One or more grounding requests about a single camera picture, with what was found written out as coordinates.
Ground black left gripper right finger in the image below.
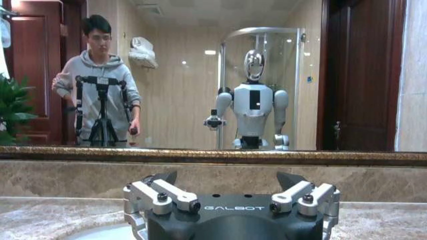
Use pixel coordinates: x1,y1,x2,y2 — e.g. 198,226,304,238
270,171,342,240

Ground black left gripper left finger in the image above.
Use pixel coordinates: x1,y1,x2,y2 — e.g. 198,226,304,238
122,170,202,240

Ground white sink basin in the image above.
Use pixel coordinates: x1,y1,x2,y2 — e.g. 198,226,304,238
62,221,135,240

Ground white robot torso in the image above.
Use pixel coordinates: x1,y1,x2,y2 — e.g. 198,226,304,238
232,83,276,151

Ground person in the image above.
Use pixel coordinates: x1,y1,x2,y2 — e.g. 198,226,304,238
51,14,143,148

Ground green potted plant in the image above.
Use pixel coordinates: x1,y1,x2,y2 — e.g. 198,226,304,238
0,73,39,146

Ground gold framed wall mirror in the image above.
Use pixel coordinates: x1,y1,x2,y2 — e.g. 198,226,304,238
0,0,427,167

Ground metal door handle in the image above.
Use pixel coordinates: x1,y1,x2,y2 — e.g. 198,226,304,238
332,120,343,141

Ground glass shower enclosure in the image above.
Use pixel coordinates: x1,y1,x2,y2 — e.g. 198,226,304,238
218,26,307,151

